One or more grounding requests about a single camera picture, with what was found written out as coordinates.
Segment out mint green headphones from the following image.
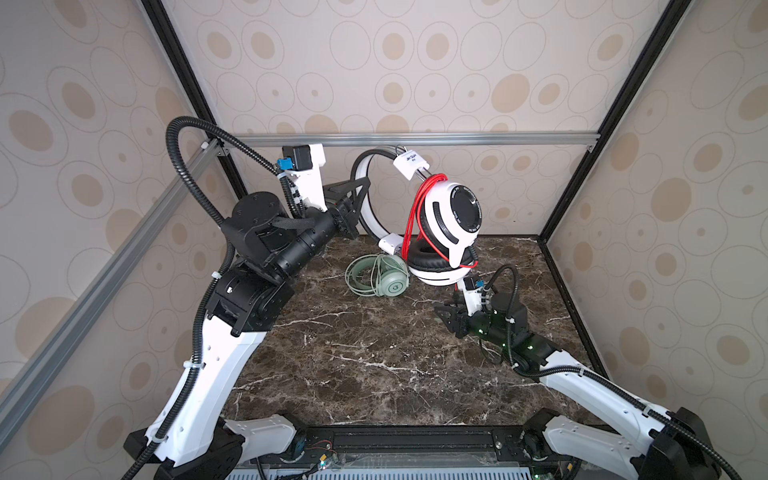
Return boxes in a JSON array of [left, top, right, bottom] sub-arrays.
[[344, 254, 410, 297]]

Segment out white black headphones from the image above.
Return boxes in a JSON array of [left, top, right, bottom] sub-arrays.
[[350, 147, 482, 287]]

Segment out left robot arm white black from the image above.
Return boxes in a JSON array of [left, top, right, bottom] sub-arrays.
[[124, 116, 370, 479]]

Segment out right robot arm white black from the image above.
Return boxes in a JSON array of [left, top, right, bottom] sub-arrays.
[[432, 264, 739, 479]]

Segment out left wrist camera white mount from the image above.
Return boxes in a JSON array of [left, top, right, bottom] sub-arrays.
[[276, 144, 327, 218]]

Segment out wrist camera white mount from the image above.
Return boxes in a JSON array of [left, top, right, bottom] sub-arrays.
[[276, 144, 327, 218], [458, 275, 485, 316]]

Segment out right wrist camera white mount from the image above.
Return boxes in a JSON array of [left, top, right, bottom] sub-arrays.
[[458, 275, 485, 316]]

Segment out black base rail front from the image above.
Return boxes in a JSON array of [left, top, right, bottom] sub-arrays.
[[157, 424, 673, 480]]

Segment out aluminium rail back wall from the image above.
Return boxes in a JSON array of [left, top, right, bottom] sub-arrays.
[[239, 131, 600, 148]]

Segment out aluminium rail wall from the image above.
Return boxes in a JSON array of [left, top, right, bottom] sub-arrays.
[[239, 131, 600, 148], [1, 140, 187, 455]]

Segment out black frame post left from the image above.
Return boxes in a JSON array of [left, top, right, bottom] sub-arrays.
[[139, 0, 277, 226]]

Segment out black frame post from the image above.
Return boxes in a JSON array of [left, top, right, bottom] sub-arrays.
[[139, 0, 277, 226], [539, 0, 696, 242]]

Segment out black frame post right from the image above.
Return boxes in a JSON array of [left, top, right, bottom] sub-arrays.
[[539, 0, 696, 242]]

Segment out aluminium rail left wall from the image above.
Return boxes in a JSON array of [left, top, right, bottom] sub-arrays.
[[1, 140, 187, 455]]

